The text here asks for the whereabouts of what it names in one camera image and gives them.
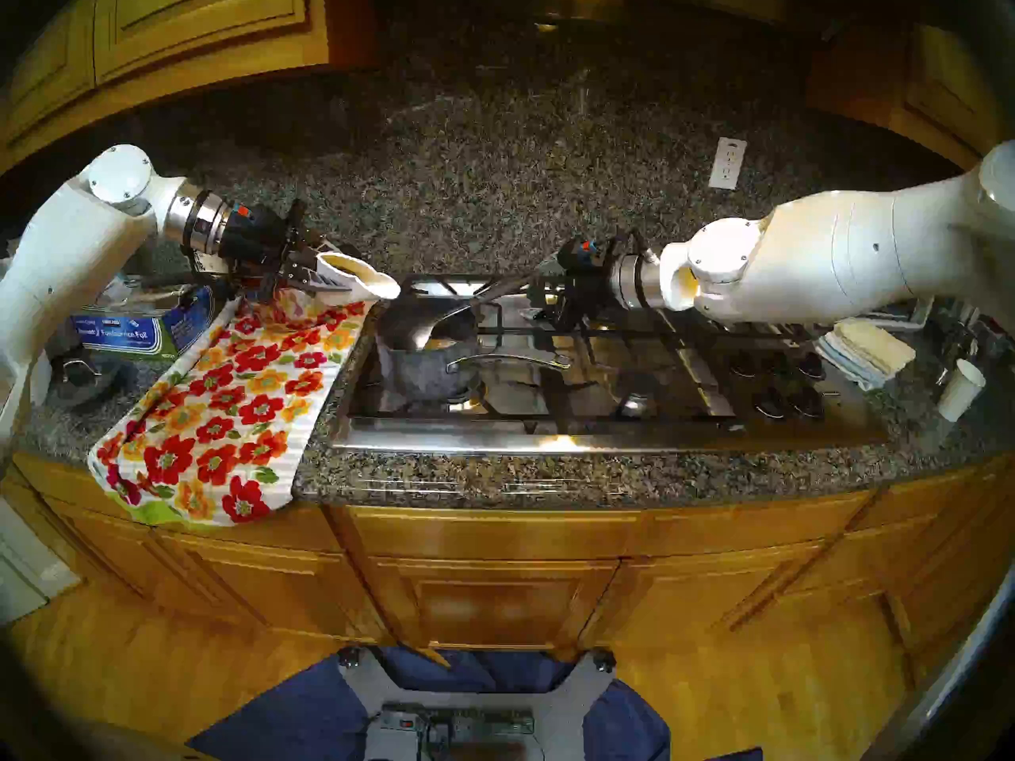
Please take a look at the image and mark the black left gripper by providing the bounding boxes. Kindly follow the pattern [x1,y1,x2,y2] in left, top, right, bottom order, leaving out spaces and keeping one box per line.
[218,201,354,302]

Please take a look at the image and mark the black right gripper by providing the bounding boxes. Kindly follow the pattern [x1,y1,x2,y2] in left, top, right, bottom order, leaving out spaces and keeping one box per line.
[525,248,623,328]

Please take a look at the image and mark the metal serving spoon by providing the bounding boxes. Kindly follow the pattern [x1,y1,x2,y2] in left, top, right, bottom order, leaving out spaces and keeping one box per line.
[404,274,540,352]

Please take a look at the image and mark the black pot lid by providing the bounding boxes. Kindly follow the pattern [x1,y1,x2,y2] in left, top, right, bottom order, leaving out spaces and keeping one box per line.
[49,355,124,411]

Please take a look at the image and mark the dark grey saucepan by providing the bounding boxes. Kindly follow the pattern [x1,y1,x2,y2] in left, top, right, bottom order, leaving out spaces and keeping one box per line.
[379,296,572,400]

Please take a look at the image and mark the floral kitchen towel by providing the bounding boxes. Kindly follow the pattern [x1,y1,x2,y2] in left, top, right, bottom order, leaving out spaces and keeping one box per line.
[87,288,373,526]

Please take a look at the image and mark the stainless steel gas cooktop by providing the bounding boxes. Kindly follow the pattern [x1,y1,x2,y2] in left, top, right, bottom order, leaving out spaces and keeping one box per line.
[331,274,887,455]

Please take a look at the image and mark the blue foil sheet box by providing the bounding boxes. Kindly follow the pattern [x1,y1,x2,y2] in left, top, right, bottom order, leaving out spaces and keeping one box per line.
[67,284,215,361]

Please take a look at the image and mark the blue striped folded cloth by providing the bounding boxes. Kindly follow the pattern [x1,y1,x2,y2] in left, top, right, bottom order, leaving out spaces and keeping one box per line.
[815,333,883,392]

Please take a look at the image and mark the wooden base cabinets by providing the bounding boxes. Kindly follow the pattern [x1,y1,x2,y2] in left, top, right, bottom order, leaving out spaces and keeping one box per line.
[0,450,1015,689]

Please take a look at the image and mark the cream folded cloth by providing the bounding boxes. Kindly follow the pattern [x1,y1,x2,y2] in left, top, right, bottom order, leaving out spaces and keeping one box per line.
[831,318,917,372]

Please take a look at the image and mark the white plastic tray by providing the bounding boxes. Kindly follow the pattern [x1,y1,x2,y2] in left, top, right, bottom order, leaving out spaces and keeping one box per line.
[868,296,933,328]

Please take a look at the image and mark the chrome metal fixture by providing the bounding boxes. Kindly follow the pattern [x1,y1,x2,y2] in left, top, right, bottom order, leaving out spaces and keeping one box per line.
[932,315,980,388]

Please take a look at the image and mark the small white paper cup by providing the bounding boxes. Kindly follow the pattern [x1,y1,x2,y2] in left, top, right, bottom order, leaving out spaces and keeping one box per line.
[937,358,986,423]

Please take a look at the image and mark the navy blue fabric cover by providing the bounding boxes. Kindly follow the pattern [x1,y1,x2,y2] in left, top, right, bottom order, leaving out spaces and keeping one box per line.
[186,652,762,761]

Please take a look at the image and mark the grey power strip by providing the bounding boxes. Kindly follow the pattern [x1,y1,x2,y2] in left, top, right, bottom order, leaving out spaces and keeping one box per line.
[377,708,536,736]

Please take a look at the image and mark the white wall power outlet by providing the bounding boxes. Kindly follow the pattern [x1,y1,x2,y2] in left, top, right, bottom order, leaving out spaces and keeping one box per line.
[708,136,748,190]

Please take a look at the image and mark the wooden wall cabinet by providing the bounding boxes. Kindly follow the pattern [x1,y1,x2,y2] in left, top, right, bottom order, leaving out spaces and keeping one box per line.
[0,0,373,174]
[805,22,1008,170]

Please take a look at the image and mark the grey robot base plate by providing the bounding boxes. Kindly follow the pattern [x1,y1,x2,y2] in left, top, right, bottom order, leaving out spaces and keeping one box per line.
[339,648,618,761]

